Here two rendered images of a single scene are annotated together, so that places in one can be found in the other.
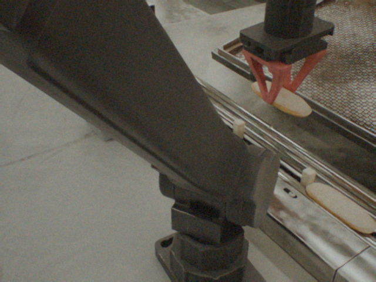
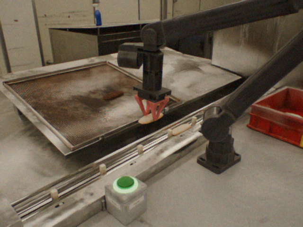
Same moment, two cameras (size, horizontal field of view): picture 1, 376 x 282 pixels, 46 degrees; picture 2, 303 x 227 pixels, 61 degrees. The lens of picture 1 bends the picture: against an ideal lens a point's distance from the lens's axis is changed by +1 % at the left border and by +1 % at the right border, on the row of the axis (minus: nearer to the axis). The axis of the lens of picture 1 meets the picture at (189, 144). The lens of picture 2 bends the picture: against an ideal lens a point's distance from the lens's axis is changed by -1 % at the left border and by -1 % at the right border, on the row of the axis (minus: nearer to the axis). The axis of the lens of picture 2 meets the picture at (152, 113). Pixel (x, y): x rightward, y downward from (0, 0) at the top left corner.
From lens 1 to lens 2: 0.89 m
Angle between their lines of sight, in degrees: 84
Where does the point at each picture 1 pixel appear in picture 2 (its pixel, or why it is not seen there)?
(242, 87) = (78, 161)
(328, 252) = not seen: hidden behind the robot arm
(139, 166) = (166, 189)
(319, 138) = (128, 138)
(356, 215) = (186, 125)
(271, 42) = (165, 90)
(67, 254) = (236, 199)
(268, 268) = not seen: hidden behind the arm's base
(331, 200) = (181, 129)
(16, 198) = not seen: outside the picture
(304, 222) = (195, 133)
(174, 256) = (230, 153)
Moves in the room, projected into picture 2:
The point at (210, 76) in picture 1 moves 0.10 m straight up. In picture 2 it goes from (61, 174) to (56, 144)
